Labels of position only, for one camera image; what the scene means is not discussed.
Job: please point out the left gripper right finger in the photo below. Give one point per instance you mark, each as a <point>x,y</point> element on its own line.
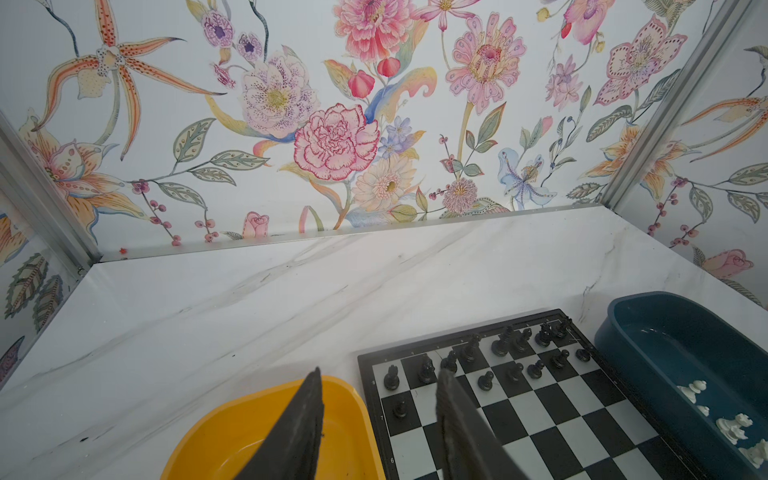
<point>469,446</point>

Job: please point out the yellow plastic tray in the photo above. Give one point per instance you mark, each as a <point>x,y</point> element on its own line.
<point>220,444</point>

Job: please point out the black white chess board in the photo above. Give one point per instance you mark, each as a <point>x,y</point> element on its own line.
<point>619,441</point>

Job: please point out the teal plastic tray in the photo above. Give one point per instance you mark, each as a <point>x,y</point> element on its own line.
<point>656,341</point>

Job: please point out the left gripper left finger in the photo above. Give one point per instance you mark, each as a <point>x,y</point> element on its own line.
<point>291,449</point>

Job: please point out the black chess pieces row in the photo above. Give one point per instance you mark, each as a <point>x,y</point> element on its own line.
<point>540,370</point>

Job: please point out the white pieces in teal tray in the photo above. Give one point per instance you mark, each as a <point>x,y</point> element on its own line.
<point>732,429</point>

